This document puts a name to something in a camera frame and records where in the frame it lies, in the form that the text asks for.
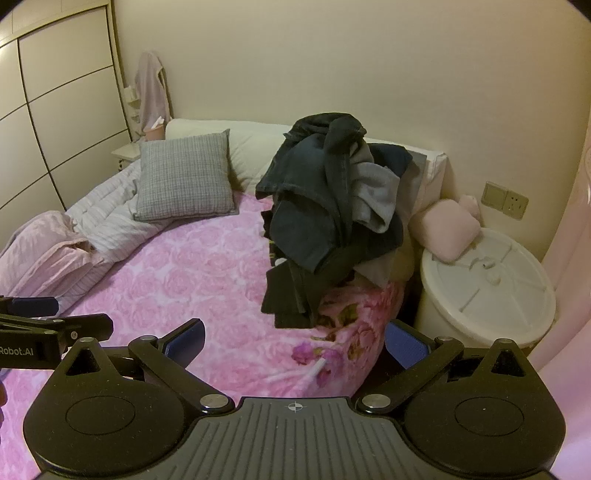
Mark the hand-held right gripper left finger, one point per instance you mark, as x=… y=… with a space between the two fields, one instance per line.
x=189 y=342

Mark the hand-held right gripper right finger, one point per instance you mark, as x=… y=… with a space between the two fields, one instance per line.
x=406 y=348

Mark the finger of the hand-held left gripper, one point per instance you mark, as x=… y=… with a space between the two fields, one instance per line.
x=85 y=326
x=34 y=306

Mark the dark blue jeans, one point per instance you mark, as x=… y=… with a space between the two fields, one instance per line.
x=300 y=161

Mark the folded pink quilt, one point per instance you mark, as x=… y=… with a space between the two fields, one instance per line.
x=41 y=249

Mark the pink rose printed blanket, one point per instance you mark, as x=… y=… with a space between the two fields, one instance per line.
x=194 y=277

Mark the beige garment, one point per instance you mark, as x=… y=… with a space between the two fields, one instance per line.
x=383 y=270

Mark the white round lidded bin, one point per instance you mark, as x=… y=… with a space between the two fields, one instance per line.
x=485 y=295

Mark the black garment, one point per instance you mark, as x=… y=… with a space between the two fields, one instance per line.
x=291 y=295

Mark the white striped duvet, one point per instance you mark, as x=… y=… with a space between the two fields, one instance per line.
x=111 y=217

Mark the pink cushion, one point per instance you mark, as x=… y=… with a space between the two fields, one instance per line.
x=443 y=228

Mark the dark charcoal garment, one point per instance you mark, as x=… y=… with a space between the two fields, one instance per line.
x=314 y=235

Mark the grey sweatshirt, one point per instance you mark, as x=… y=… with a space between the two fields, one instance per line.
x=374 y=194

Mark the grey checked pillow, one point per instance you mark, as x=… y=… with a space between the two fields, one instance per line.
x=184 y=175

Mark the white nightstand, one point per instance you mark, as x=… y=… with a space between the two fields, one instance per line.
x=127 y=152

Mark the pink curtain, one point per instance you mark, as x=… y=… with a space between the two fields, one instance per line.
x=572 y=258

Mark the dark navy garment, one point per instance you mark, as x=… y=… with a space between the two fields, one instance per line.
x=392 y=157

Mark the cream panelled wardrobe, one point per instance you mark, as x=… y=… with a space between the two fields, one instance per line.
x=60 y=115

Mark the pink tissue box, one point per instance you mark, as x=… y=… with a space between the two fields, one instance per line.
x=154 y=133

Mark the white headboard cushion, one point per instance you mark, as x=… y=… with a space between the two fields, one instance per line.
x=254 y=143

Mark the beige wall socket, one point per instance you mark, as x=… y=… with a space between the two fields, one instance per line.
x=505 y=201

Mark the white wall shelf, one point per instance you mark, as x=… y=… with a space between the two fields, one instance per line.
x=130 y=97

